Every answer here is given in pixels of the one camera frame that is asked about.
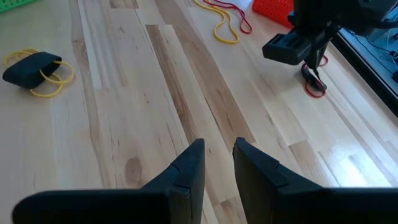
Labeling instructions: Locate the red plastic basket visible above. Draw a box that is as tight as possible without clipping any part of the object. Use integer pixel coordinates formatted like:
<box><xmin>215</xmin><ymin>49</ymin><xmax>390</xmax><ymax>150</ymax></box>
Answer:
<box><xmin>251</xmin><ymin>0</ymin><xmax>295</xmax><ymax>29</ymax></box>

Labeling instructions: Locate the black wide rubber band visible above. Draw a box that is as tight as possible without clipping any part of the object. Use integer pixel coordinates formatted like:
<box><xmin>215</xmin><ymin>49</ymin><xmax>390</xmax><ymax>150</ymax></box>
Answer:
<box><xmin>300</xmin><ymin>63</ymin><xmax>328</xmax><ymax>91</ymax></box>
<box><xmin>2</xmin><ymin>51</ymin><xmax>63</xmax><ymax>90</ymax></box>

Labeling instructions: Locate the red rubber band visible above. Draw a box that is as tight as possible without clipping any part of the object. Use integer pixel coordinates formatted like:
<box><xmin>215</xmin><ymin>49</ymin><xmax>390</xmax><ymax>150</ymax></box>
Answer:
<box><xmin>202</xmin><ymin>0</ymin><xmax>253</xmax><ymax>35</ymax></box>
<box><xmin>302</xmin><ymin>55</ymin><xmax>330</xmax><ymax>100</ymax></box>

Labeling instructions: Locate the green plastic basket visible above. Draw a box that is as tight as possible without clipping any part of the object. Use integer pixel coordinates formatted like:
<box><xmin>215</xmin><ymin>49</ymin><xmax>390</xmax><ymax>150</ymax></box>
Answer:
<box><xmin>0</xmin><ymin>0</ymin><xmax>37</xmax><ymax>14</ymax></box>

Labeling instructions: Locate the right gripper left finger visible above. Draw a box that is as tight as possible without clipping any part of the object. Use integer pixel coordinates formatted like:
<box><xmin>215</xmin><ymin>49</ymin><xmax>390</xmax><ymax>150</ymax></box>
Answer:
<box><xmin>11</xmin><ymin>138</ymin><xmax>206</xmax><ymax>224</ymax></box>

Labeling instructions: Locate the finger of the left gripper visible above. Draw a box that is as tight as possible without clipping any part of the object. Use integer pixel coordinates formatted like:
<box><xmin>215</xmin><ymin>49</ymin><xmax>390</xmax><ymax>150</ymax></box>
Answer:
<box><xmin>315</xmin><ymin>42</ymin><xmax>329</xmax><ymax>70</ymax></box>
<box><xmin>306</xmin><ymin>44</ymin><xmax>318</xmax><ymax>70</ymax></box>

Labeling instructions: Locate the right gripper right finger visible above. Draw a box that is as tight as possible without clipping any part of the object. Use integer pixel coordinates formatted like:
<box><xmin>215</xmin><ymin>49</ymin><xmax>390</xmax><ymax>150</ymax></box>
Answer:
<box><xmin>233</xmin><ymin>136</ymin><xmax>398</xmax><ymax>224</ymax></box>

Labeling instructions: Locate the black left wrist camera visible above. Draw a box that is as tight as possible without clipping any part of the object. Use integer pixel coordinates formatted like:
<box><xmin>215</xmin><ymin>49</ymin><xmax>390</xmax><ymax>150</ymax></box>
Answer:
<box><xmin>262</xmin><ymin>29</ymin><xmax>313</xmax><ymax>67</ymax></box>

